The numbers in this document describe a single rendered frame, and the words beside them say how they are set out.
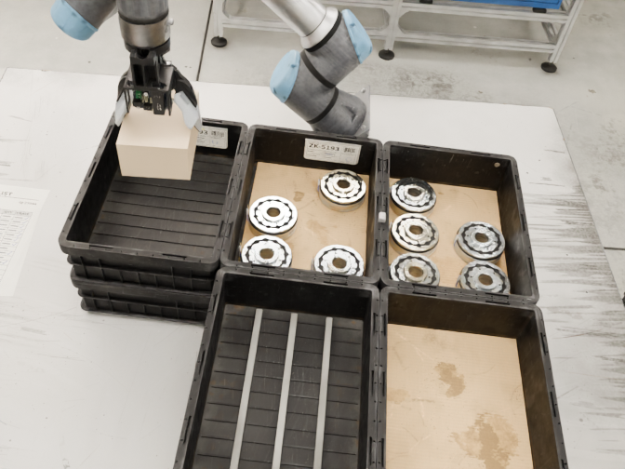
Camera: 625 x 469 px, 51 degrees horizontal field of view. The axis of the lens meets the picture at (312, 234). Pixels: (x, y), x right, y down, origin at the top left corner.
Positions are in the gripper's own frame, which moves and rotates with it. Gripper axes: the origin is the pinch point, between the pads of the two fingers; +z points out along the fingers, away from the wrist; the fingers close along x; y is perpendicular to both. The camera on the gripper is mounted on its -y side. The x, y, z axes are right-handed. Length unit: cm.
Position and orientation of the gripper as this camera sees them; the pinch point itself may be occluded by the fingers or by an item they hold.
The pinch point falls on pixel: (160, 126)
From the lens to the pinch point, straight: 122.8
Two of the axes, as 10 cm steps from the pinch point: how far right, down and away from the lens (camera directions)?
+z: -0.9, 6.4, 7.7
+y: 0.0, 7.7, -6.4
